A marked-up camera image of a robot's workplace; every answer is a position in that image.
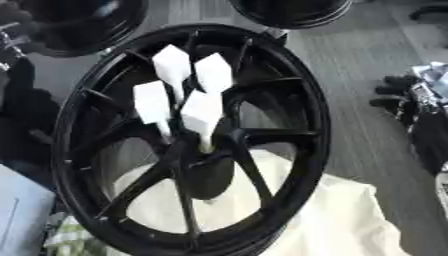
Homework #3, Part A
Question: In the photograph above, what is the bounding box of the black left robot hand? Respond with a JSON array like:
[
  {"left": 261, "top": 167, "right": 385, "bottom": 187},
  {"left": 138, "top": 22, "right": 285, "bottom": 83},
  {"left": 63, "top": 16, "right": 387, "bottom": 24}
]
[{"left": 0, "top": 57, "right": 62, "bottom": 165}]

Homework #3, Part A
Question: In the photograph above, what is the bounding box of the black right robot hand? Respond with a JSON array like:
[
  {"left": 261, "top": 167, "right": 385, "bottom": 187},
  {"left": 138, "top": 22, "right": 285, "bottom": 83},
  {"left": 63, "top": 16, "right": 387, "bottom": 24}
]
[{"left": 367, "top": 74, "right": 424, "bottom": 127}]

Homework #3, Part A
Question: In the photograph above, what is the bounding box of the black round wheel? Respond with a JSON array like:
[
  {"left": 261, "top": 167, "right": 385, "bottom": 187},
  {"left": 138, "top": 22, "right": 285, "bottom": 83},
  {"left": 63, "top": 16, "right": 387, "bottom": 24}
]
[
  {"left": 225, "top": 0, "right": 356, "bottom": 31},
  {"left": 15, "top": 0, "right": 151, "bottom": 58}
]

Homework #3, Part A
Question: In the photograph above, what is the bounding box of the black spoked wheel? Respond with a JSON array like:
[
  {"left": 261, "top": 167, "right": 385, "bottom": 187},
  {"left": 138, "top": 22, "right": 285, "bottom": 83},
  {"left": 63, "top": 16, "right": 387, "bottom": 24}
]
[{"left": 49, "top": 23, "right": 333, "bottom": 256}]

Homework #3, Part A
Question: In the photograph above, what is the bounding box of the white pin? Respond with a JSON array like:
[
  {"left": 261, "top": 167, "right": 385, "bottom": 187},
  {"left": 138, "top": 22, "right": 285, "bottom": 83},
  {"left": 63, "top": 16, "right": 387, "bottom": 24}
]
[
  {"left": 178, "top": 90, "right": 226, "bottom": 154},
  {"left": 131, "top": 80, "right": 175, "bottom": 137},
  {"left": 150, "top": 43, "right": 195, "bottom": 103},
  {"left": 192, "top": 52, "right": 235, "bottom": 95}
]

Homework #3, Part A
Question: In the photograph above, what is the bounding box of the pale grey box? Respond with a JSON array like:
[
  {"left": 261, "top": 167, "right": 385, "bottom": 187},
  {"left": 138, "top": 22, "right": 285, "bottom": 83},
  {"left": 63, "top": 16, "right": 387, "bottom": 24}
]
[{"left": 0, "top": 164, "right": 58, "bottom": 256}]

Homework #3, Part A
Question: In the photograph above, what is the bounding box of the black office chair base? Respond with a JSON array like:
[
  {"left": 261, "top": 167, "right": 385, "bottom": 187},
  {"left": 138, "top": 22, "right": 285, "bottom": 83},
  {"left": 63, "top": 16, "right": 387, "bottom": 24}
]
[{"left": 407, "top": 2, "right": 448, "bottom": 22}]

